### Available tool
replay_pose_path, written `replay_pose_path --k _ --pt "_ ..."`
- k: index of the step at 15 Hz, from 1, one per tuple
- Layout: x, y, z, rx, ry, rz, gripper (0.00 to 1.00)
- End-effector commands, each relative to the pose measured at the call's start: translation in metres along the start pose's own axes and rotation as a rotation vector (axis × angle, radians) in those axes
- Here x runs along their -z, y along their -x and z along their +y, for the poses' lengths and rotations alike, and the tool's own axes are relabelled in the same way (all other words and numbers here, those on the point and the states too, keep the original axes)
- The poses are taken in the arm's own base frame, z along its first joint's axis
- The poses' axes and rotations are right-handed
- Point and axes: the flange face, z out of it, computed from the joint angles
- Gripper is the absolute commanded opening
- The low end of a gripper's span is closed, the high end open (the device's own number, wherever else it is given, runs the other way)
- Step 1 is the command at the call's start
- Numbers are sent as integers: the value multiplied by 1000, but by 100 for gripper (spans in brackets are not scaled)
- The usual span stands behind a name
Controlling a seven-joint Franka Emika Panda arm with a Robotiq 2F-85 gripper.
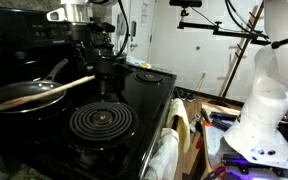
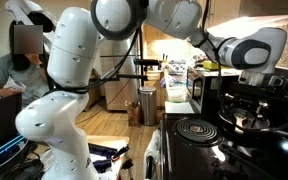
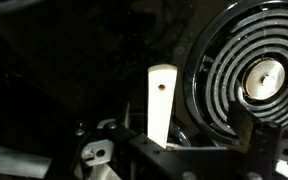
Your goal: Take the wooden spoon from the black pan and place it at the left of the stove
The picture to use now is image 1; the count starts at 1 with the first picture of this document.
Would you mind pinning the white plastic wrapper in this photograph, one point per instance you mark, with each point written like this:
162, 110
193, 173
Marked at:
133, 61

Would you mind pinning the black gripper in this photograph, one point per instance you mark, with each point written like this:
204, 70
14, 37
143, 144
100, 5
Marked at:
85, 47

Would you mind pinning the large coil burner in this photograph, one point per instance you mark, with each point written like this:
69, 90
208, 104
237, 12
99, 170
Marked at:
84, 126

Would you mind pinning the white door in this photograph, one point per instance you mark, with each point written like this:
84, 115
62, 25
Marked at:
140, 40

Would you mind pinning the orange black clamp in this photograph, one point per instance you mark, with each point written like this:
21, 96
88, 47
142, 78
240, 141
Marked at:
217, 171
204, 118

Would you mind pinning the black frying pan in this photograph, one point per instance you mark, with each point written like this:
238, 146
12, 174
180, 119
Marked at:
14, 89

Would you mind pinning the dark sneaker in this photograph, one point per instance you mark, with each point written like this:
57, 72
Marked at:
191, 97
180, 94

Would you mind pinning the white towel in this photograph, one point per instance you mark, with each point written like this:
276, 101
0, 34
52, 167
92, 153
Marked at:
165, 153

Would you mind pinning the small coil burner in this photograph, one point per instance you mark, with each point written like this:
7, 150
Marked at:
149, 77

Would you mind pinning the wooden spoon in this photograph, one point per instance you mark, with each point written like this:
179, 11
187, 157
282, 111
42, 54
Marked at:
44, 94

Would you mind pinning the blue black clamp bar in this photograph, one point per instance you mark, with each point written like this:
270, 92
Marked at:
224, 120

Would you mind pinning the black electric stove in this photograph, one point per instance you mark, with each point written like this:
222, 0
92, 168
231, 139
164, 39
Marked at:
144, 96

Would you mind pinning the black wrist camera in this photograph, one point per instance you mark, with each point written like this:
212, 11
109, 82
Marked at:
90, 31

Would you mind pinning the yellow packet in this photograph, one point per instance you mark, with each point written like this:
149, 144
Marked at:
145, 65

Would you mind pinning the wooden ladder frame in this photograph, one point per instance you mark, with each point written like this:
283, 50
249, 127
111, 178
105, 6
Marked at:
239, 55

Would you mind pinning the black pot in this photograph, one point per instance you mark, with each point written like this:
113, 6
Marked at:
112, 68

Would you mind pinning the wooden stick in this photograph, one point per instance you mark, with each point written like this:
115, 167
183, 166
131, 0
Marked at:
201, 81

